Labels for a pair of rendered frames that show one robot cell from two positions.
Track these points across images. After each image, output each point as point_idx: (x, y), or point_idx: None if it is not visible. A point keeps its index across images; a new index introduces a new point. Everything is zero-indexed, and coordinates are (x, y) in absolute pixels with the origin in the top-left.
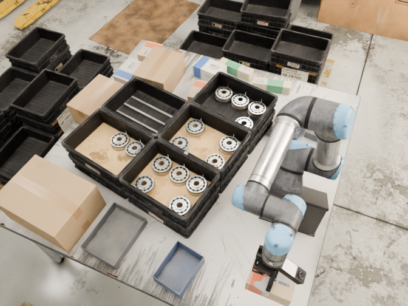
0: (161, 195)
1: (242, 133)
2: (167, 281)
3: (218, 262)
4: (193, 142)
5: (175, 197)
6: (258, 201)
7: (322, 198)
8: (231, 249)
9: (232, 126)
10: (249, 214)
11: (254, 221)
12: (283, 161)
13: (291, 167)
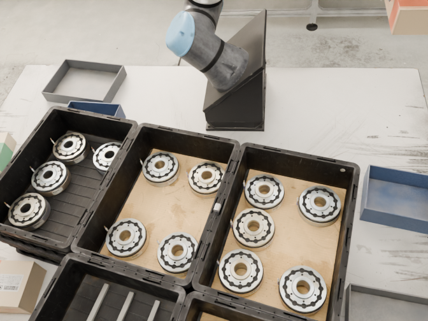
0: (307, 251)
1: (140, 141)
2: (424, 214)
3: (354, 159)
4: (163, 233)
5: (307, 214)
6: None
7: (234, 39)
8: (327, 151)
9: (129, 155)
10: (262, 143)
11: (271, 135)
12: (207, 51)
13: (217, 41)
